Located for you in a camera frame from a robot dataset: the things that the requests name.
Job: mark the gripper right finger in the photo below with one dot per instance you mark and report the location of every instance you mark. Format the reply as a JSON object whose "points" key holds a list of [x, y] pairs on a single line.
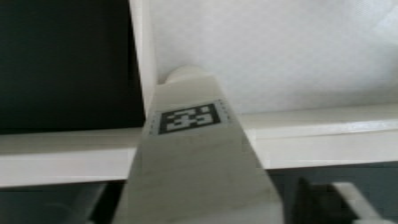
{"points": [[333, 204]]}

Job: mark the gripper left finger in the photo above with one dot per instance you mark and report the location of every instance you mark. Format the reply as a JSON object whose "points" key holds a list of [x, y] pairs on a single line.
{"points": [[70, 203]]}

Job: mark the white desk leg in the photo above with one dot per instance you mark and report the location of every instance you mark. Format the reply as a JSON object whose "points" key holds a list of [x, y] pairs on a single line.
{"points": [[198, 183]]}

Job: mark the white desk top tray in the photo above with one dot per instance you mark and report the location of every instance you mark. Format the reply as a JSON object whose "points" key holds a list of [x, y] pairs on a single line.
{"points": [[301, 54]]}

